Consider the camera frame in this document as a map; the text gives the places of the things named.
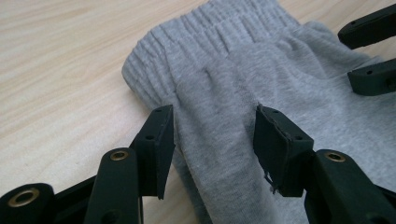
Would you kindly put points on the grey sweatpants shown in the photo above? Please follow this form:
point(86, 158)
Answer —
point(218, 93)

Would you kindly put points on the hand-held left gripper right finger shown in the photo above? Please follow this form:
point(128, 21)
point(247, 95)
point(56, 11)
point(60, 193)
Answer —
point(285, 155)

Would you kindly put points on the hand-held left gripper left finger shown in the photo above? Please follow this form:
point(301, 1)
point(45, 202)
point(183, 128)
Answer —
point(155, 149)

